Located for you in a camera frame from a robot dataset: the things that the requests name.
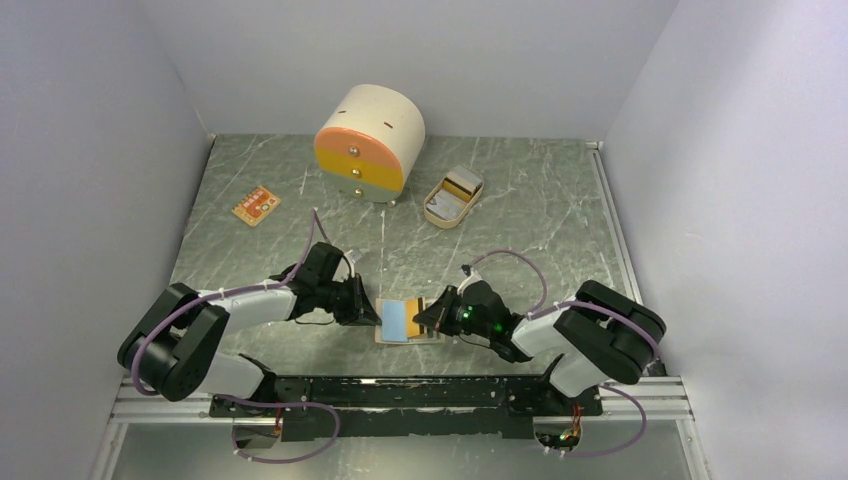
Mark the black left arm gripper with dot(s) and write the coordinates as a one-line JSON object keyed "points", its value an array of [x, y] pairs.
{"points": [[360, 310]]}

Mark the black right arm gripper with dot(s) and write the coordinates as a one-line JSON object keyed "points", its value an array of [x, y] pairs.
{"points": [[438, 313]]}

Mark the beige leather card holder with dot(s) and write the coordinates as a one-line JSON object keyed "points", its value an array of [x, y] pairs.
{"points": [[397, 325]]}

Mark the stack of cards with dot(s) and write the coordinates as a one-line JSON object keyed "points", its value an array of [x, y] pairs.
{"points": [[454, 193]]}

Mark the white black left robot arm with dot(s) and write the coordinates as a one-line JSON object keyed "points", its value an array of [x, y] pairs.
{"points": [[174, 349]]}

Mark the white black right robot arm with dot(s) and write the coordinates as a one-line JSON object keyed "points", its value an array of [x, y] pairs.
{"points": [[598, 335]]}

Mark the beige oval card tray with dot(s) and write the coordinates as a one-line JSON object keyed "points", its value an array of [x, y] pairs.
{"points": [[452, 199]]}

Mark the orange patterned card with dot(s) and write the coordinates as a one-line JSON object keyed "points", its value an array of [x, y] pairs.
{"points": [[256, 206]]}

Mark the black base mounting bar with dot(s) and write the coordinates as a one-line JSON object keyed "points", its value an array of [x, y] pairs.
{"points": [[316, 406]]}

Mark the round pastel drawer cabinet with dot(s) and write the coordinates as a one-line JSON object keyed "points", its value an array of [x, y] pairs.
{"points": [[369, 145]]}

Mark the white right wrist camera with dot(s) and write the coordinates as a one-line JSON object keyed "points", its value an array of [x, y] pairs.
{"points": [[469, 280]]}

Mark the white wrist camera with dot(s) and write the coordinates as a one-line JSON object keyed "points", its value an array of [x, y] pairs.
{"points": [[354, 255], [469, 280]]}

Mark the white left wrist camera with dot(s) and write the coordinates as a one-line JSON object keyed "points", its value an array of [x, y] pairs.
{"points": [[354, 255]]}

